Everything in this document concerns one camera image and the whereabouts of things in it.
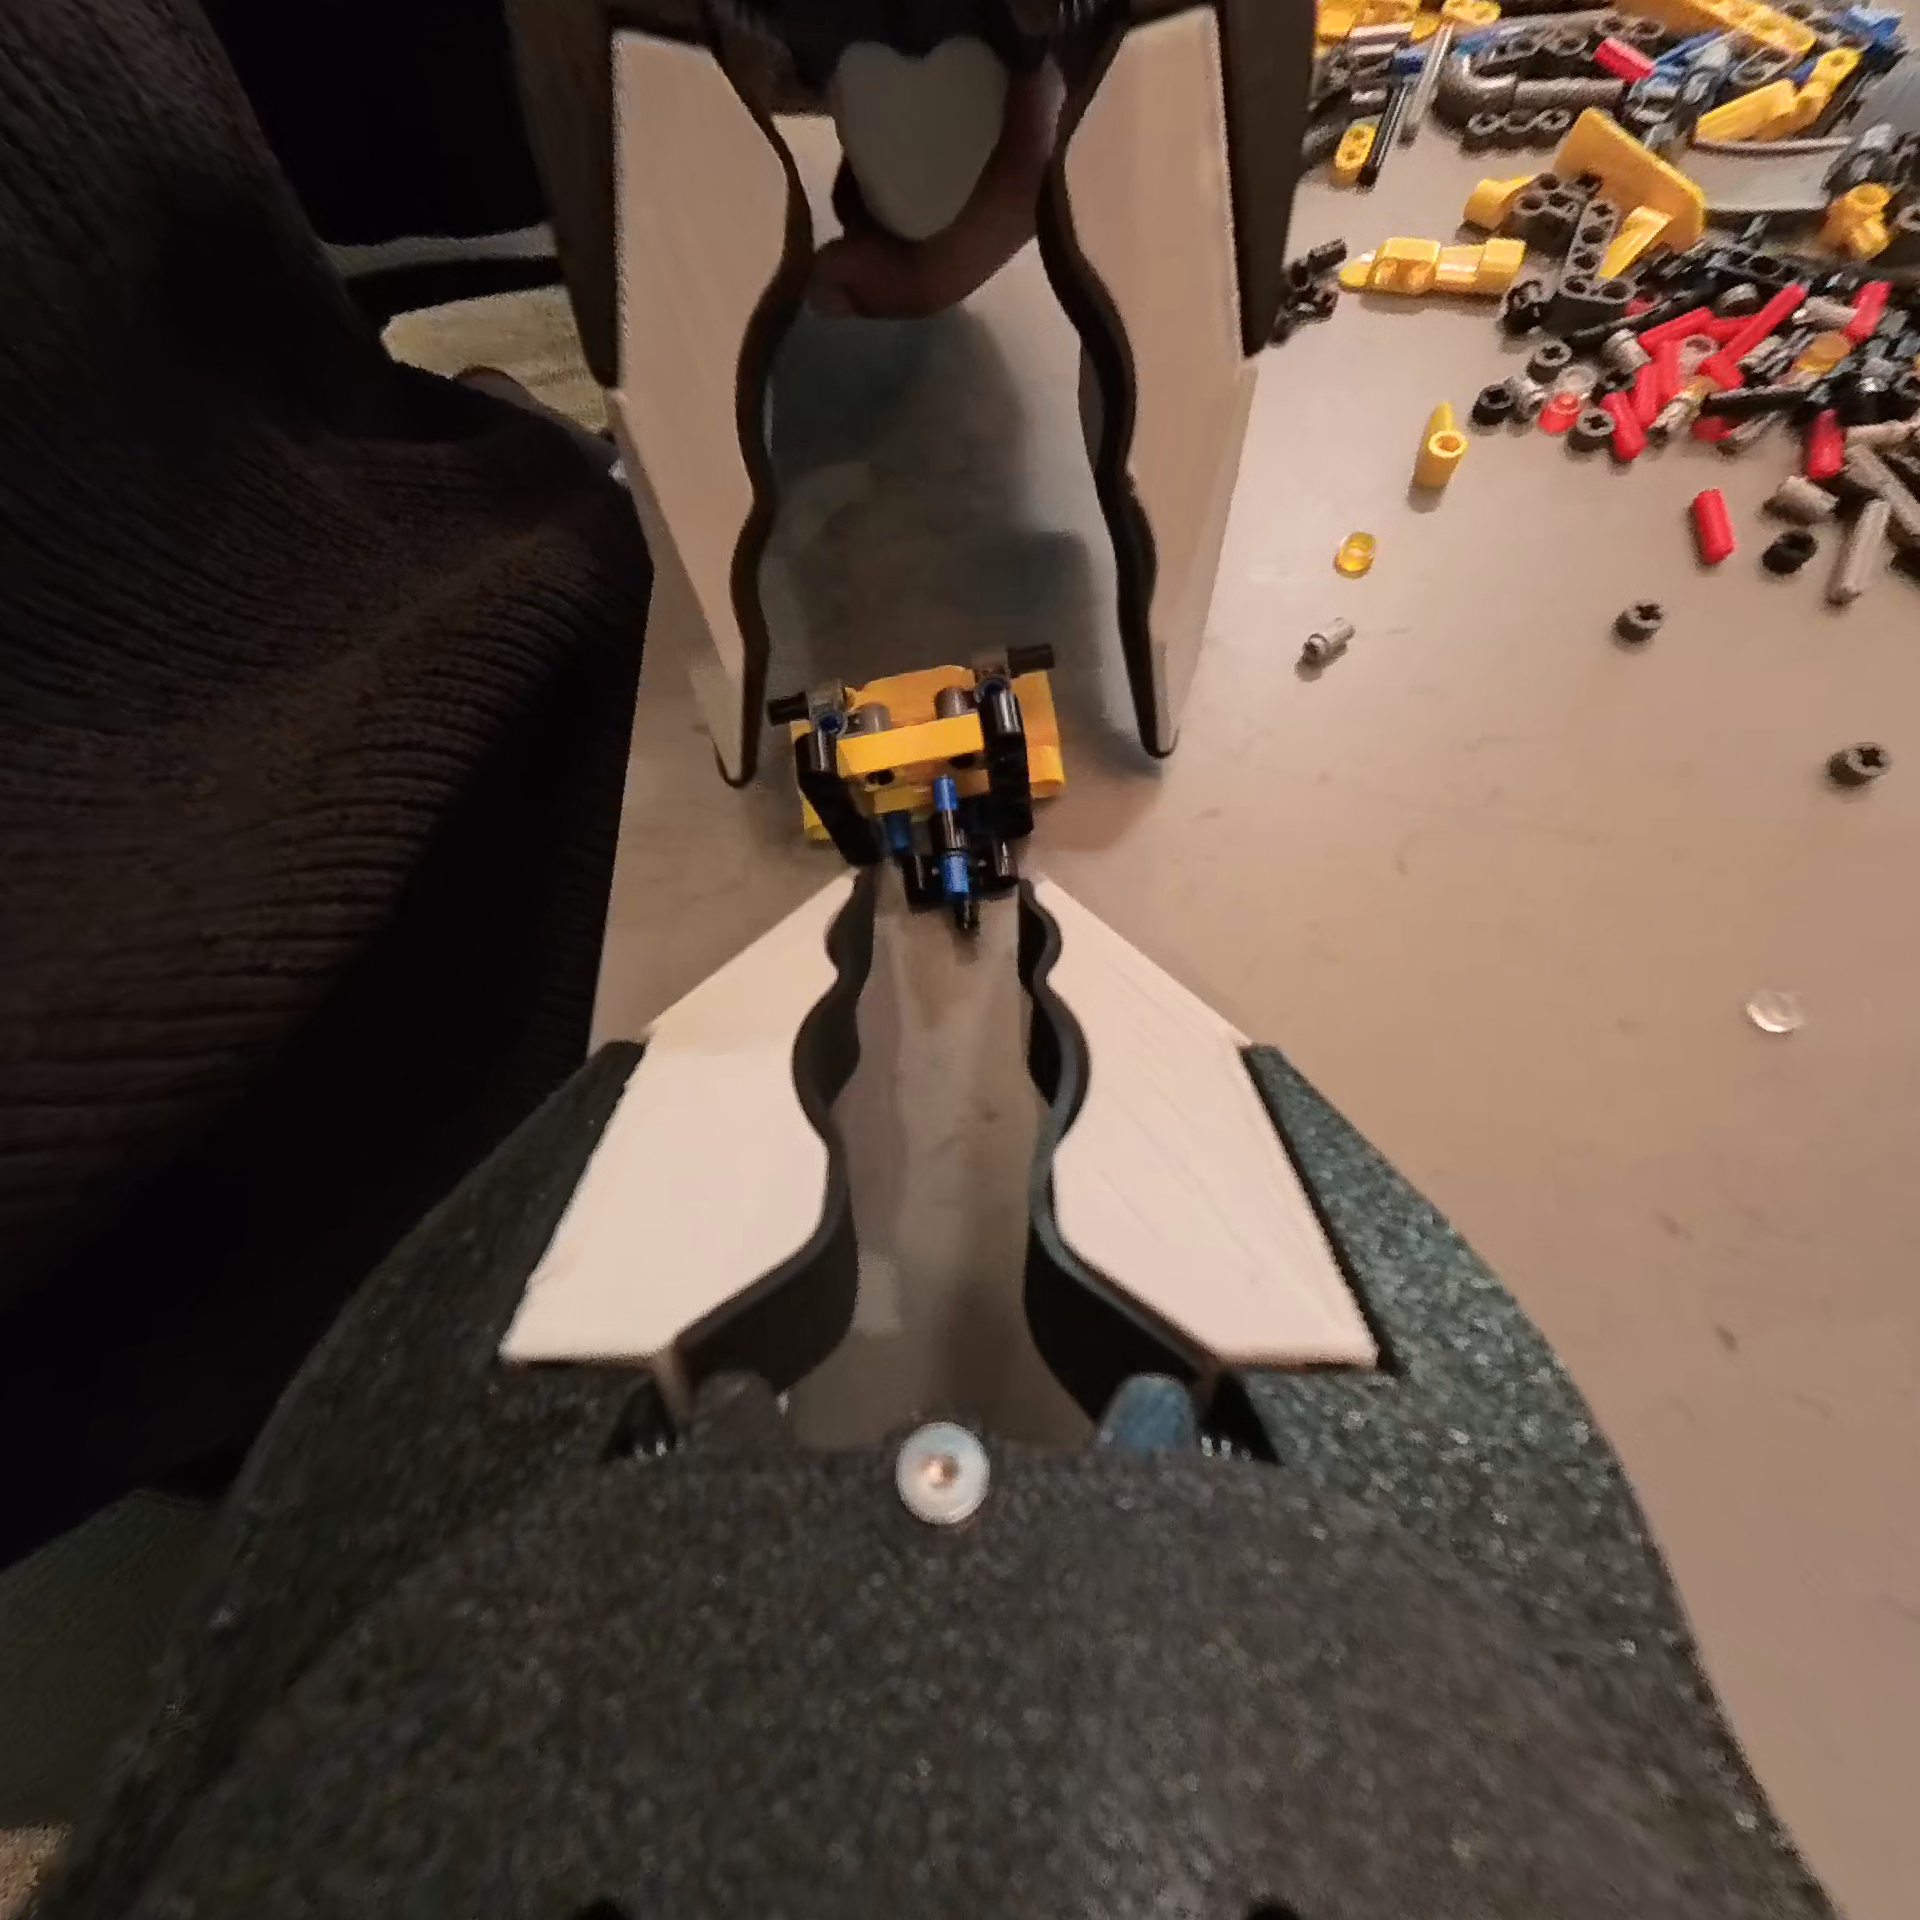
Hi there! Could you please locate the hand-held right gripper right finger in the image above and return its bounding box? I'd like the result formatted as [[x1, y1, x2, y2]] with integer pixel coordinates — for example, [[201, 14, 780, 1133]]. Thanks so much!
[[1020, 875, 1383, 1375]]

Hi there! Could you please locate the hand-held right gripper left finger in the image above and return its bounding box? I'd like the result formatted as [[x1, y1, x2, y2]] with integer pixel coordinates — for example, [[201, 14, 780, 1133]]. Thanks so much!
[[500, 874, 878, 1371]]

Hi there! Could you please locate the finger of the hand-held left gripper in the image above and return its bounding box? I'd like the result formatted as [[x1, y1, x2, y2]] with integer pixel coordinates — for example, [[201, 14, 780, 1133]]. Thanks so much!
[[602, 29, 818, 793], [1046, 10, 1260, 760]]

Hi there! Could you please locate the blue connector pin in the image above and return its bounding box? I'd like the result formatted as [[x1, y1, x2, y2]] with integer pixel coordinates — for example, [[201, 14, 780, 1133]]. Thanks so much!
[[875, 776, 1023, 933]]

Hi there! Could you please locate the pile of toy building pieces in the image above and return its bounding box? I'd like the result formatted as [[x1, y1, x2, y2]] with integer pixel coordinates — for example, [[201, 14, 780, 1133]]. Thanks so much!
[[1295, 0, 1920, 599]]

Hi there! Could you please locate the small yellow toy brick assembly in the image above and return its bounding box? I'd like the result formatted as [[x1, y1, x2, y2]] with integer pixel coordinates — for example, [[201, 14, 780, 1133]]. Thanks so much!
[[766, 640, 1074, 871]]

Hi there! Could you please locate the person's left hand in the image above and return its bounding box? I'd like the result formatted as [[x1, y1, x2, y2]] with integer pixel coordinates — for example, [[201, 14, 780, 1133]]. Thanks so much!
[[808, 85, 1053, 321]]

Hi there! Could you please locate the yellow curved panel piece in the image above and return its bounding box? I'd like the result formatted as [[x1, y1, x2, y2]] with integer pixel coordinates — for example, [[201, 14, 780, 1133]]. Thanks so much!
[[1339, 234, 1528, 295]]

